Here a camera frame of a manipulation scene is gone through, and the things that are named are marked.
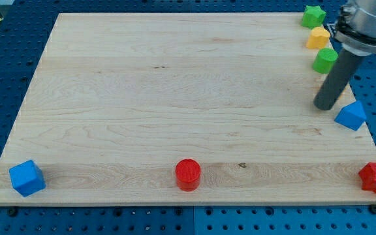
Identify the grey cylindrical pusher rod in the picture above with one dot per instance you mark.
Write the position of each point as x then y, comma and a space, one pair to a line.
339, 76

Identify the blue cube block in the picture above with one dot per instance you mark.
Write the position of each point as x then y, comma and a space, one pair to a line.
27, 178

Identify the green cylinder block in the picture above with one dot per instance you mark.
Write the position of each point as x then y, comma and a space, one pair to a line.
325, 60

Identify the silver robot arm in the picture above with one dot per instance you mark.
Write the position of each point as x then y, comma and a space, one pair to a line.
356, 26

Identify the blue pentagon block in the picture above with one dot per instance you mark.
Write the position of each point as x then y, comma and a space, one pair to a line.
352, 116

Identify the yellow heart block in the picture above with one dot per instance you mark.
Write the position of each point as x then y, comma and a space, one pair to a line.
318, 38

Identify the green star block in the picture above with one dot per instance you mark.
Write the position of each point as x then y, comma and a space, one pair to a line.
313, 16

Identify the red cylinder block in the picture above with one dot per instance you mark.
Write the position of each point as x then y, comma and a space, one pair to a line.
188, 173

